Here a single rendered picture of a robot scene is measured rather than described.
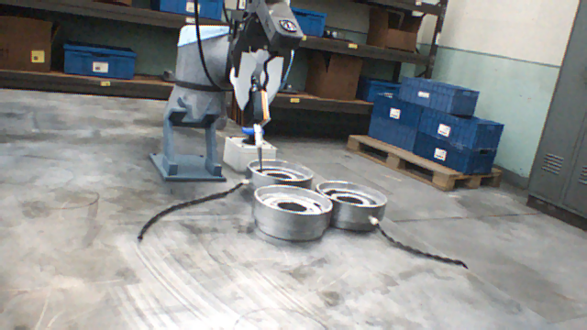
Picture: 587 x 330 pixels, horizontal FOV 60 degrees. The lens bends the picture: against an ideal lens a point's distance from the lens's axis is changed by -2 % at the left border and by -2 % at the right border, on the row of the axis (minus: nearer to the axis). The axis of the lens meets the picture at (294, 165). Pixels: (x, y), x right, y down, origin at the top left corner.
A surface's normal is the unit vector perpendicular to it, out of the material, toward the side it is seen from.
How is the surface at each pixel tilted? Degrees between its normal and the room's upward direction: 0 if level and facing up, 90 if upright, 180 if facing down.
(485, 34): 90
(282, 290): 0
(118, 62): 90
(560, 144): 90
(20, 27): 99
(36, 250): 0
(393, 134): 90
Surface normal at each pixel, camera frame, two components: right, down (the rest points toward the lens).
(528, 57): -0.87, -0.01
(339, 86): 0.46, 0.33
